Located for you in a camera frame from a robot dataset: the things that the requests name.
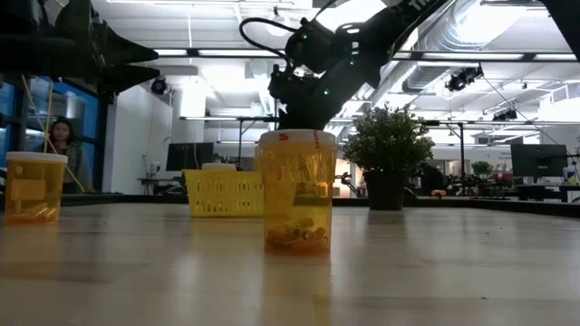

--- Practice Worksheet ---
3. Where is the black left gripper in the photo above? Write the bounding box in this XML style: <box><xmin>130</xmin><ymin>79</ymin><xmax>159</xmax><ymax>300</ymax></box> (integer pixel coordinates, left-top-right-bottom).
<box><xmin>0</xmin><ymin>0</ymin><xmax>161</xmax><ymax>99</ymax></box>

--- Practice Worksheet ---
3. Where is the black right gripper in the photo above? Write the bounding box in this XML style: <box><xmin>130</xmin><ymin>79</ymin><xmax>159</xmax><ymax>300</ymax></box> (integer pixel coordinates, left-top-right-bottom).
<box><xmin>270</xmin><ymin>67</ymin><xmax>350</xmax><ymax>131</ymax></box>

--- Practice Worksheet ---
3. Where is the white cup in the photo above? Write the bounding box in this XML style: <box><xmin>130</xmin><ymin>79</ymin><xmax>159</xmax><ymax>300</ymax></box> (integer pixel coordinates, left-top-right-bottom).
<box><xmin>4</xmin><ymin>150</ymin><xmax>69</xmax><ymax>225</ymax></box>
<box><xmin>256</xmin><ymin>129</ymin><xmax>339</xmax><ymax>255</ymax></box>

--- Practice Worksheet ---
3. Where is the yellow plastic basket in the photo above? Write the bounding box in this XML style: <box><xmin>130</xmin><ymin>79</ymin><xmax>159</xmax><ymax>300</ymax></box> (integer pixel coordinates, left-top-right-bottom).
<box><xmin>182</xmin><ymin>168</ymin><xmax>266</xmax><ymax>218</ymax></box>

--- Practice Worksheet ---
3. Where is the green potted plant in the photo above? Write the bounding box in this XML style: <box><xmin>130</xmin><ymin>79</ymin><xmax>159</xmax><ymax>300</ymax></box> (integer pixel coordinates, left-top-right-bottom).
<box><xmin>342</xmin><ymin>102</ymin><xmax>436</xmax><ymax>212</ymax></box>

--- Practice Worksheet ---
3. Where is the black metal rack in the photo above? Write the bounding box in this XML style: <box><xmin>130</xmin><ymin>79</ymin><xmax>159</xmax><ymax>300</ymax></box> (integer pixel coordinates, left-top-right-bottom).
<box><xmin>420</xmin><ymin>119</ymin><xmax>466</xmax><ymax>191</ymax></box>
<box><xmin>179</xmin><ymin>115</ymin><xmax>282</xmax><ymax>171</ymax></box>

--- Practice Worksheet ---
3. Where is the person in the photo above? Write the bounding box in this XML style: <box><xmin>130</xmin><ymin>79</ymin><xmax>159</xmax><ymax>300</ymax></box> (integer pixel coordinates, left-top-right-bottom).
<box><xmin>34</xmin><ymin>116</ymin><xmax>94</xmax><ymax>195</ymax></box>

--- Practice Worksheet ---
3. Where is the black computer monitor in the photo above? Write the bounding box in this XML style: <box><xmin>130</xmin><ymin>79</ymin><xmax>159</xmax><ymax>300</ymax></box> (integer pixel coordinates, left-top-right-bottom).
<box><xmin>165</xmin><ymin>141</ymin><xmax>216</xmax><ymax>173</ymax></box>
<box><xmin>510</xmin><ymin>143</ymin><xmax>569</xmax><ymax>178</ymax></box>

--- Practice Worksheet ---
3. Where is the small green background plant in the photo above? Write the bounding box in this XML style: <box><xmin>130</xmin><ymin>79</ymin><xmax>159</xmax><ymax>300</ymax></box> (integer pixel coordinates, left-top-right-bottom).
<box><xmin>470</xmin><ymin>160</ymin><xmax>494</xmax><ymax>178</ymax></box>

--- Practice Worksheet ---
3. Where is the dark office desk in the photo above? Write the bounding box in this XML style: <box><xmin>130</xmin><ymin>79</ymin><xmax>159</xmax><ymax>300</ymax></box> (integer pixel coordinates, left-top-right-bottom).
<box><xmin>514</xmin><ymin>182</ymin><xmax>580</xmax><ymax>203</ymax></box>

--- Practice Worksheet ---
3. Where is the silver ventilation duct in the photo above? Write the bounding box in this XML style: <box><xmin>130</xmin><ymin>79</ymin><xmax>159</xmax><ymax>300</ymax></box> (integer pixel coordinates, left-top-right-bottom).
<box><xmin>380</xmin><ymin>0</ymin><xmax>504</xmax><ymax>94</ymax></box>

